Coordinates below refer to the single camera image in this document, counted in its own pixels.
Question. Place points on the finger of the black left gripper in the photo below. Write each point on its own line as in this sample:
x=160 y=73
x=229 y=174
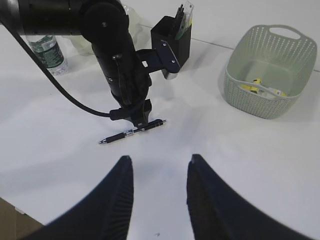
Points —
x=140 y=116

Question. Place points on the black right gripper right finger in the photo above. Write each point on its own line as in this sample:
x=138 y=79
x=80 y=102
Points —
x=217 y=212

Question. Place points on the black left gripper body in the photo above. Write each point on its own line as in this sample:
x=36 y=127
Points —
x=130 y=93

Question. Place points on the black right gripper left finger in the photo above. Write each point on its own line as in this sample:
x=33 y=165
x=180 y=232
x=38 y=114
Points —
x=104 y=214

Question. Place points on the black gel pen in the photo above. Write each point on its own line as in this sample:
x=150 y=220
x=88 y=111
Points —
x=154 y=124
x=181 y=29

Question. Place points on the clear plastic ruler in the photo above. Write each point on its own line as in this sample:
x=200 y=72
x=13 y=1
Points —
x=188 y=10

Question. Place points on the clear plastic water bottle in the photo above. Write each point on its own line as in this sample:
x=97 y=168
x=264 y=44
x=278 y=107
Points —
x=48 y=51

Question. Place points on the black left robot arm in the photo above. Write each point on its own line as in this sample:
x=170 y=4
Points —
x=103 y=23

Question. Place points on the pale green glass plate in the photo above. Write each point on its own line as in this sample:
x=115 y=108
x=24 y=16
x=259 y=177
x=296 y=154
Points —
x=84 y=47

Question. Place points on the black square pen holder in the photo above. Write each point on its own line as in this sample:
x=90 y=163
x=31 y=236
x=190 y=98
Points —
x=180 y=47

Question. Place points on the grey-green woven plastic basket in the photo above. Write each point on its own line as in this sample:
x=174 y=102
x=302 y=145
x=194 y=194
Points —
x=268 y=70

